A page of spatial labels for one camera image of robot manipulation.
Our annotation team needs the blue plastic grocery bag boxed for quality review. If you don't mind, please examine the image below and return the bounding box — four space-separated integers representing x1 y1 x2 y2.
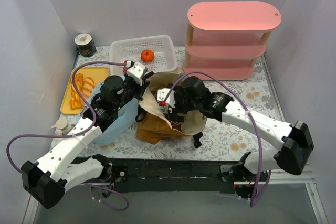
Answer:
89 82 138 146

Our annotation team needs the orange twisted snack food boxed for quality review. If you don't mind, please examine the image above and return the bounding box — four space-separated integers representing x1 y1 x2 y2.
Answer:
69 73 83 109

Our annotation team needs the small orange toy pumpkin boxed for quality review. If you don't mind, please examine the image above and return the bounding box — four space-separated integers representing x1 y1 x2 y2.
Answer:
140 49 155 63

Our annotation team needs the yellow canvas tote bag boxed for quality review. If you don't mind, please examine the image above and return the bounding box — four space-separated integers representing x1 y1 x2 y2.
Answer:
136 71 207 144

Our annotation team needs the red snack chip packet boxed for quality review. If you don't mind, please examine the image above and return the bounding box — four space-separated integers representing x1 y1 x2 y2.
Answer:
154 91 184 126

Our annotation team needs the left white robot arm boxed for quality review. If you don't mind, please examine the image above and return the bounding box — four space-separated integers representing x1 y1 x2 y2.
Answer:
21 76 150 209

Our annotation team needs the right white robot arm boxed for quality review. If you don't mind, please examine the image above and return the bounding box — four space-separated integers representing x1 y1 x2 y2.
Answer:
157 76 314 181

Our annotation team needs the yellow plastic tray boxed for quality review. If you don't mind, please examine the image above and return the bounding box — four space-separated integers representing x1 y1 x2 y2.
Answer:
60 67 109 114

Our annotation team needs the white plastic basket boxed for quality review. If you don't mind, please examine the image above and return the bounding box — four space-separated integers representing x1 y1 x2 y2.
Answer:
109 35 177 72

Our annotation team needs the dark tape roll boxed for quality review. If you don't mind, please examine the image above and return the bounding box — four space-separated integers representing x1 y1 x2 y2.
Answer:
74 33 97 57

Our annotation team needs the pink three-tier shelf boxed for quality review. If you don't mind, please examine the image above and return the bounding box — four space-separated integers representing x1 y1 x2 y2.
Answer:
183 1 282 80

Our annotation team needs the small beige wooden spoon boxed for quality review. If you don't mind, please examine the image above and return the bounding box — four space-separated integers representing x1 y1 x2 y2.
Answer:
51 118 72 135

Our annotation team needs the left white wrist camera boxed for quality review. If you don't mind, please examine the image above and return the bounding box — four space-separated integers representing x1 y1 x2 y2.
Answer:
125 60 147 86

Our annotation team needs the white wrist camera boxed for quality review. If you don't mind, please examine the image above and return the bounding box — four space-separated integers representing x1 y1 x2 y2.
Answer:
125 60 147 86
156 88 175 109

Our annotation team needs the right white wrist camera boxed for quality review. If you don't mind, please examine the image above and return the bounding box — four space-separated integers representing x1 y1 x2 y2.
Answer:
156 88 175 109

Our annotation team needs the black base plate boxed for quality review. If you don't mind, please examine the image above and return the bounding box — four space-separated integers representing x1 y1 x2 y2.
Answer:
110 158 238 193

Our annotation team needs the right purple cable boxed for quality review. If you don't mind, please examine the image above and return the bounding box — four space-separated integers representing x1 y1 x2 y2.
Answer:
160 71 271 208

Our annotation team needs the aluminium rail frame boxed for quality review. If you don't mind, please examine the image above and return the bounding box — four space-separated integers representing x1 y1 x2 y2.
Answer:
23 168 328 223

